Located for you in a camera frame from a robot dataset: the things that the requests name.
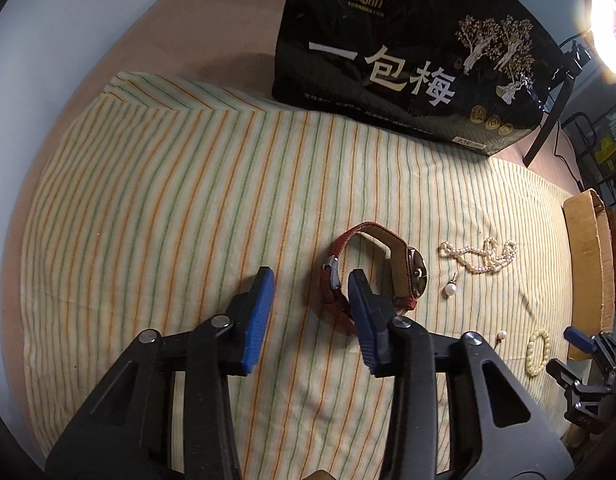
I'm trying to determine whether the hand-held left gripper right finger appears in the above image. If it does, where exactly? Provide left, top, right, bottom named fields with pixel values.
left=347, top=269, right=574, bottom=480

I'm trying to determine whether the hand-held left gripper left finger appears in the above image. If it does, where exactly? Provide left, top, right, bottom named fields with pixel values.
left=44, top=266, right=276, bottom=480

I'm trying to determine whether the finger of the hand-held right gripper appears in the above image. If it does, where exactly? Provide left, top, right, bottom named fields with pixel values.
left=546, top=358, right=598, bottom=407
left=564, top=326, right=616, bottom=376

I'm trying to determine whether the red strap wristwatch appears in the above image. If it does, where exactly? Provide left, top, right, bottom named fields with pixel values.
left=321, top=221, right=429, bottom=336

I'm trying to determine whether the brown cardboard box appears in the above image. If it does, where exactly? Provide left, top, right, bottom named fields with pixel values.
left=562, top=188, right=616, bottom=361

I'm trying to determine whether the striped yellow cloth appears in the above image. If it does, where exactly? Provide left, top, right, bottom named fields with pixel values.
left=19, top=71, right=576, bottom=480

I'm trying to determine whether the black metal rack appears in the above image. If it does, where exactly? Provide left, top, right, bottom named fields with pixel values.
left=563, top=110, right=616, bottom=206

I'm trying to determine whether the black printed snack bag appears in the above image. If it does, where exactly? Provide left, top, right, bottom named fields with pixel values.
left=271, top=0, right=571, bottom=156

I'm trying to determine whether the bright lamp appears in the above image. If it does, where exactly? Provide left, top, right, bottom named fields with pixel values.
left=573, top=0, right=616, bottom=81

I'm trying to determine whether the cream bead bracelet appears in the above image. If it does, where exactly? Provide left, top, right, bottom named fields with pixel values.
left=525, top=328, right=552, bottom=377

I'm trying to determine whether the white pearl necklace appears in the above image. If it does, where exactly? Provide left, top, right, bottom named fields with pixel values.
left=439, top=238, right=519, bottom=276

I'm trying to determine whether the black cable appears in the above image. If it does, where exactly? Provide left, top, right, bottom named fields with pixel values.
left=553, top=130, right=585, bottom=193

